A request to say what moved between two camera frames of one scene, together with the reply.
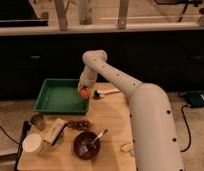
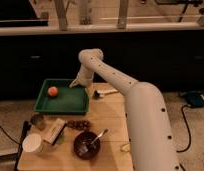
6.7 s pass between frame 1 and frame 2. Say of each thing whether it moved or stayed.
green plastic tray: stayed
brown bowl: stayed
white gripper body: moved
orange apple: moved
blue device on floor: stayed
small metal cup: stayed
